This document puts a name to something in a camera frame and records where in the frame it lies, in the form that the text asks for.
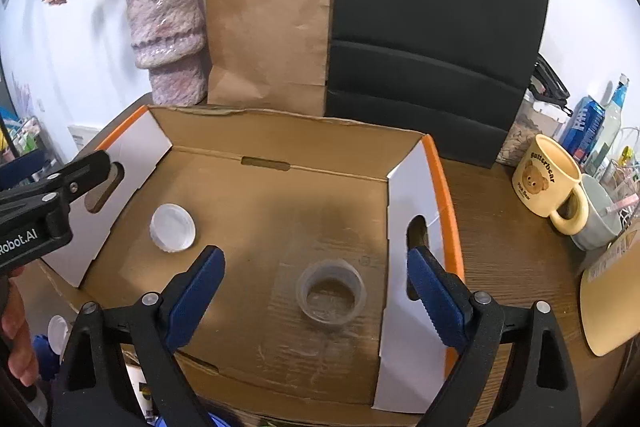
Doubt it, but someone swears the brown paper bag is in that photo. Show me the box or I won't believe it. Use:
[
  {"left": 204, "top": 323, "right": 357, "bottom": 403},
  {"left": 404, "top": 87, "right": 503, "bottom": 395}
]
[{"left": 203, "top": 0, "right": 335, "bottom": 112}]

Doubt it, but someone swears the person's left hand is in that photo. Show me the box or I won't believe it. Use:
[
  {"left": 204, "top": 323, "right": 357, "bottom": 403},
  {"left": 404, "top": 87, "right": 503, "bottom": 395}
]
[{"left": 0, "top": 278, "right": 41, "bottom": 388}]

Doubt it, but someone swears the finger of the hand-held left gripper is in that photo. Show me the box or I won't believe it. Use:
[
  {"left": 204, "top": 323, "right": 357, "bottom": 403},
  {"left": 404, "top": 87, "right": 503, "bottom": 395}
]
[{"left": 0, "top": 150, "right": 112, "bottom": 244}]

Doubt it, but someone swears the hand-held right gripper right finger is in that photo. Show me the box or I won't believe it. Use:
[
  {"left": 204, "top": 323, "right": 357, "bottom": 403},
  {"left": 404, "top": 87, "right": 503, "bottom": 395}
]
[{"left": 406, "top": 246, "right": 583, "bottom": 427}]

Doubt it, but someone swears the pink textured vase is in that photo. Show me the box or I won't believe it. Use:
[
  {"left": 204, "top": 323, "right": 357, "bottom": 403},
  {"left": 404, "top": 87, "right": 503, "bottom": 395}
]
[{"left": 123, "top": 0, "right": 208, "bottom": 106}]

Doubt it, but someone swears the glass jar with clip lid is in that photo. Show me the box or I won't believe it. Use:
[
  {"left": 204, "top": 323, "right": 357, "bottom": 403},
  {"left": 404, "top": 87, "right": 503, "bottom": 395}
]
[{"left": 497, "top": 57, "right": 573, "bottom": 168}]

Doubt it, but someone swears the blue drink can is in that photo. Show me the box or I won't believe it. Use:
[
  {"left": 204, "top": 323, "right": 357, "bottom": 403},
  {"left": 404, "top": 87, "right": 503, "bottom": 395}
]
[{"left": 560, "top": 96, "right": 608, "bottom": 162}]

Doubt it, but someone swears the printed cardboard box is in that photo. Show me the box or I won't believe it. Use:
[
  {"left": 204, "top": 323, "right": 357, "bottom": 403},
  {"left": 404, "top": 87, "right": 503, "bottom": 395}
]
[{"left": 37, "top": 104, "right": 466, "bottom": 413}]

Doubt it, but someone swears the grey cup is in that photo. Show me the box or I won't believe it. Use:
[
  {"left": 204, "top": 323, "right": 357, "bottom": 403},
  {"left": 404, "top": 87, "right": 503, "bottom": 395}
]
[{"left": 570, "top": 174, "right": 626, "bottom": 252}]

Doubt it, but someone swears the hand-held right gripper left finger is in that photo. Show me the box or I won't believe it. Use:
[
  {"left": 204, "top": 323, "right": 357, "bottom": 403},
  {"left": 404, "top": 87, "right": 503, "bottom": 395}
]
[{"left": 52, "top": 245, "right": 226, "bottom": 427}]

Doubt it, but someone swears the yellow bear mug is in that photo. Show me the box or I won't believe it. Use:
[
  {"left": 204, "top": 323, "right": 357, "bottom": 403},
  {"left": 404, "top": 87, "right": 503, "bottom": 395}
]
[{"left": 511, "top": 134, "right": 590, "bottom": 236}]

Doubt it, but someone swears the cluttered storage shelf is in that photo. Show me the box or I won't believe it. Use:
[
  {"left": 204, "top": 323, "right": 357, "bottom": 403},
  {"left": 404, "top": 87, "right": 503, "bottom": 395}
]
[{"left": 0, "top": 107, "right": 56, "bottom": 168}]

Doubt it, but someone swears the blue plastic object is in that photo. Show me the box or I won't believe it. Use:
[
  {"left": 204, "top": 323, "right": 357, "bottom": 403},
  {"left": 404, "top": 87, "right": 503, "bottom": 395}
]
[{"left": 32, "top": 334, "right": 66, "bottom": 380}]

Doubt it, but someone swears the beige round mat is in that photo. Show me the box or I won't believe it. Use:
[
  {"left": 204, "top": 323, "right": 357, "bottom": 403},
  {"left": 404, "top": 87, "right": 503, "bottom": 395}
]
[{"left": 580, "top": 219, "right": 640, "bottom": 358}]

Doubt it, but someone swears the black chair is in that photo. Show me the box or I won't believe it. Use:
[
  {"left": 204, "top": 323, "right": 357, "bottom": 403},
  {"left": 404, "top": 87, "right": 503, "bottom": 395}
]
[{"left": 324, "top": 0, "right": 553, "bottom": 168}]

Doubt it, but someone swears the clear plastic cup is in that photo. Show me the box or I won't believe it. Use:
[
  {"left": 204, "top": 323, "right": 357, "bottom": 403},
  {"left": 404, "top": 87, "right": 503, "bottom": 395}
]
[{"left": 295, "top": 258, "right": 368, "bottom": 330}]

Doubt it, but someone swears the white plastic lid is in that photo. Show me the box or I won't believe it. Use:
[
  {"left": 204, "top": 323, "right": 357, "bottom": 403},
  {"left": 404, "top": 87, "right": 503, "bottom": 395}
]
[
  {"left": 47, "top": 314, "right": 73, "bottom": 353},
  {"left": 150, "top": 203, "right": 197, "bottom": 253}
]

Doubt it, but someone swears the clear bottle with blue label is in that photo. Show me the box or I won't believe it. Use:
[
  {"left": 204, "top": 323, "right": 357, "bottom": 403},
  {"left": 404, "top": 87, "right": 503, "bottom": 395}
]
[{"left": 582, "top": 74, "right": 631, "bottom": 172}]

